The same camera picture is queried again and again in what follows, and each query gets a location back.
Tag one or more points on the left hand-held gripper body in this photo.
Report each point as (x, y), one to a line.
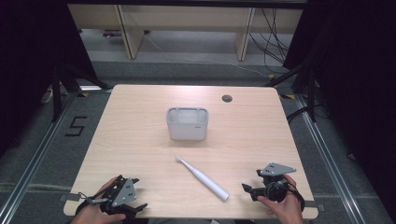
(124, 194)

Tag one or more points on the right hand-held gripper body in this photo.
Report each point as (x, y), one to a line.
(275, 189)

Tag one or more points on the white electric toothbrush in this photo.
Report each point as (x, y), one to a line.
(205, 181)

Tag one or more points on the grey plastic holder box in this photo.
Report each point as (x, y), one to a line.
(187, 129)

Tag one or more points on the person's right hand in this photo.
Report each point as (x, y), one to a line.
(288, 211)

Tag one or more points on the person's left hand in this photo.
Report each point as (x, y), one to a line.
(93, 216)

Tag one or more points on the yellow black floor tape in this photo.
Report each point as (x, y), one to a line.
(287, 96)
(82, 94)

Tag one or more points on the round grey table grommet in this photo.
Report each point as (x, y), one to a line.
(227, 98)

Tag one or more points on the black metal stand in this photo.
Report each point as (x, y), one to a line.
(311, 93)
(56, 93)

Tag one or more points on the black curtain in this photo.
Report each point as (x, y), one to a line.
(34, 62)
(355, 77)

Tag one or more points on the light wooden bench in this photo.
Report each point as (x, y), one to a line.
(186, 17)

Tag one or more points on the metal floor rail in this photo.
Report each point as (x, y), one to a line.
(37, 152)
(330, 161)

